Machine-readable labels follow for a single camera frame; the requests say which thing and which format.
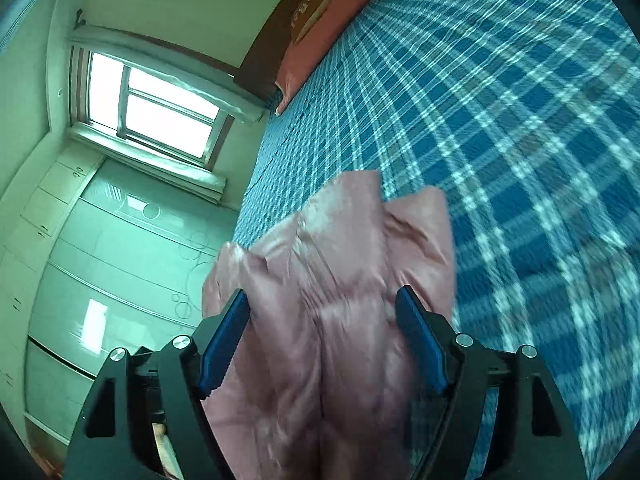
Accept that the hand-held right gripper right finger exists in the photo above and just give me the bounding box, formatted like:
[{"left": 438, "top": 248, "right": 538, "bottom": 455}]
[{"left": 396, "top": 285, "right": 588, "bottom": 480}]

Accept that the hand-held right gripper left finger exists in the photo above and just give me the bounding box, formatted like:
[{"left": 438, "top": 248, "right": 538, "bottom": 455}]
[{"left": 65, "top": 289, "right": 250, "bottom": 480}]

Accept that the pink puffer jacket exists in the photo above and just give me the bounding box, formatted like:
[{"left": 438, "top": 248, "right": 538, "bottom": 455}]
[{"left": 201, "top": 170, "right": 456, "bottom": 480}]

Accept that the white glossy wardrobe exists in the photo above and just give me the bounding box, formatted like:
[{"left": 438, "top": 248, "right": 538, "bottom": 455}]
[{"left": 0, "top": 140, "right": 241, "bottom": 451}]

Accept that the blue plaid bedspread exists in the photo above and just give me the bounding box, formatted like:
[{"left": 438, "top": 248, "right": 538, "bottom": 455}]
[{"left": 232, "top": 0, "right": 640, "bottom": 480}]

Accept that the brown framed window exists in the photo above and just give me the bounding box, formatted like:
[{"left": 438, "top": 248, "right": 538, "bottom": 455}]
[{"left": 67, "top": 42, "right": 236, "bottom": 201}]

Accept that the brown wooden headboard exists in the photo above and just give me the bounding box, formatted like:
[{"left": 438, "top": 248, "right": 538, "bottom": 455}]
[{"left": 239, "top": 0, "right": 351, "bottom": 103}]

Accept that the pink pillow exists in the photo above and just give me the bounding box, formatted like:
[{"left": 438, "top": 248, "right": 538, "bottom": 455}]
[{"left": 274, "top": 0, "right": 401, "bottom": 115}]

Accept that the round patterned cushion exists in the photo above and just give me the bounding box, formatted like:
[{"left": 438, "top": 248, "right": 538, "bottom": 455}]
[{"left": 289, "top": 0, "right": 337, "bottom": 43}]

